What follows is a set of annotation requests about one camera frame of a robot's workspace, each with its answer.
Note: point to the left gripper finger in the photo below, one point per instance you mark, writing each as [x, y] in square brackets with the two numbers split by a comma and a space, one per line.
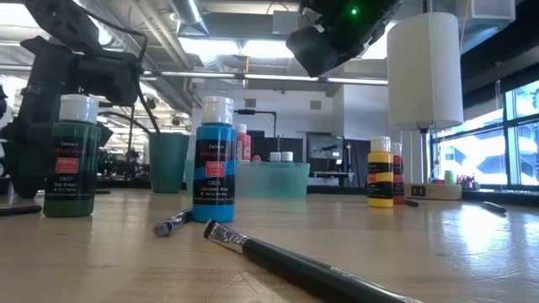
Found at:
[25, 164]
[105, 134]

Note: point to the small teal green paint bottle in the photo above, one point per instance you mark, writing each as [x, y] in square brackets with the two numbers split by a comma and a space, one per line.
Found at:
[287, 156]

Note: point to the large bright red paint bottle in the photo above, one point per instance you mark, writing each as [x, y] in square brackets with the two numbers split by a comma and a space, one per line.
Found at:
[245, 147]

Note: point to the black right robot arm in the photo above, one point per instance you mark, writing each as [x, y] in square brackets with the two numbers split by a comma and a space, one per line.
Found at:
[379, 12]

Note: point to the sap green paint bottle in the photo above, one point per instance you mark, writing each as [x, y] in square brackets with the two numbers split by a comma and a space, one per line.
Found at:
[71, 177]

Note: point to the cerulean blue paint bottle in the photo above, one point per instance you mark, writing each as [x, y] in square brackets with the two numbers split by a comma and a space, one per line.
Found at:
[215, 181]

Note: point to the small yellow paint bottle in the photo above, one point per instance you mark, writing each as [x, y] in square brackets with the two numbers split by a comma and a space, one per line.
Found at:
[381, 177]

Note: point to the small red paint bottle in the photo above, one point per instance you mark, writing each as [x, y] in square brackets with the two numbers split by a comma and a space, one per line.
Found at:
[399, 177]

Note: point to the teal plastic cup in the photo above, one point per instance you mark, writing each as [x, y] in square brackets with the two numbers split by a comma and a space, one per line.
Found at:
[168, 164]

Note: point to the grey ceiling box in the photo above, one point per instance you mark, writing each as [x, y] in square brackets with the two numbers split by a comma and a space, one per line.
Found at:
[281, 21]

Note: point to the white shade table lamp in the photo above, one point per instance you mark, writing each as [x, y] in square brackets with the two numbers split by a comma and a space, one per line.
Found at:
[423, 71]

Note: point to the long ceiling light bar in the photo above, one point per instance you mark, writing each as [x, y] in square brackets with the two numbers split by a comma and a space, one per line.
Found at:
[261, 77]

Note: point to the black monitor screen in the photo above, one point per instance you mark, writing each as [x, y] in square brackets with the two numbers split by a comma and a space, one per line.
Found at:
[324, 147]

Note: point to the black office partition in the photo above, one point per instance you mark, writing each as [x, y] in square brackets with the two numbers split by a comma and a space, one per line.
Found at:
[269, 143]

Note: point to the person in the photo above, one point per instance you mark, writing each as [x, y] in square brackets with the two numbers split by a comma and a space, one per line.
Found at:
[256, 157]

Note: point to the teal translucent plastic bin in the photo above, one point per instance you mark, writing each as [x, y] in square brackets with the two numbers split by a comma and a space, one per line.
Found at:
[273, 181]

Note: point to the small green container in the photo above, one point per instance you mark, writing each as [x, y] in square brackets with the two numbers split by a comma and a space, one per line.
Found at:
[449, 177]

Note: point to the small pink object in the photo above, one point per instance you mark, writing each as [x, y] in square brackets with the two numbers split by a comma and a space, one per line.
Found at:
[466, 182]

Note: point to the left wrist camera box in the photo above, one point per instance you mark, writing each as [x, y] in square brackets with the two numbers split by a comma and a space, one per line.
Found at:
[111, 80]

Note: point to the window with black frame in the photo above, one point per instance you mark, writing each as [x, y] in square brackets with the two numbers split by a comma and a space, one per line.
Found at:
[471, 160]

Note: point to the black aluminium table frame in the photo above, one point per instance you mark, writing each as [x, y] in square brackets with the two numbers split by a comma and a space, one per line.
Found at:
[518, 198]

